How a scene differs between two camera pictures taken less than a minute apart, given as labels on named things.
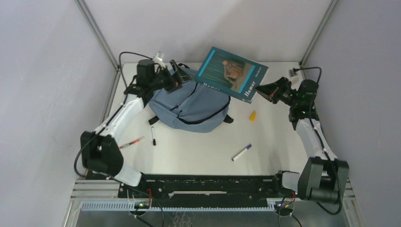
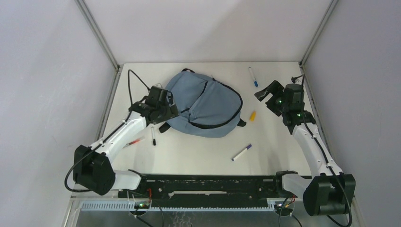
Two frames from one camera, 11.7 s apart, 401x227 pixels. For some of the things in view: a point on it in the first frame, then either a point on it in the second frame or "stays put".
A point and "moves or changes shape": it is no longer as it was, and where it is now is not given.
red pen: [132, 142] stays put
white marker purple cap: [244, 149] stays put
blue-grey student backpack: [196, 107] moves or changes shape
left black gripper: [182, 77] -> [172, 111]
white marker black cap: [154, 141] stays put
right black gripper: [271, 91] -> [270, 105]
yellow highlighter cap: [253, 116] stays put
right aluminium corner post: [318, 32] stays put
